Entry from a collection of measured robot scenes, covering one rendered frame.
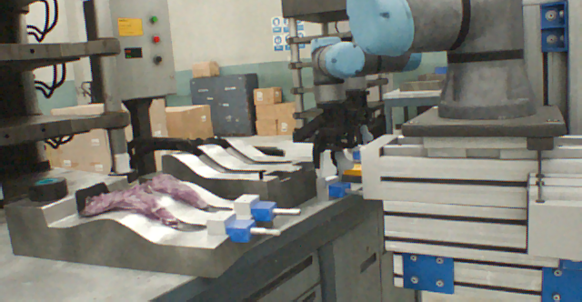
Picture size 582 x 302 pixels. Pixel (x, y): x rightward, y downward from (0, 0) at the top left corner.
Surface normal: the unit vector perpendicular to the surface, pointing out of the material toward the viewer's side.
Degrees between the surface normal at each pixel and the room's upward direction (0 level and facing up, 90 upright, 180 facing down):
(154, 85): 90
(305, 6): 90
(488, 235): 90
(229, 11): 90
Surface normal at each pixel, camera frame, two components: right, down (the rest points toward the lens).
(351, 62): 0.20, 0.13
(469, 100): -0.65, -0.14
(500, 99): -0.11, -0.15
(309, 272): 0.80, 0.03
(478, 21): 0.22, 0.44
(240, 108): -0.39, 0.17
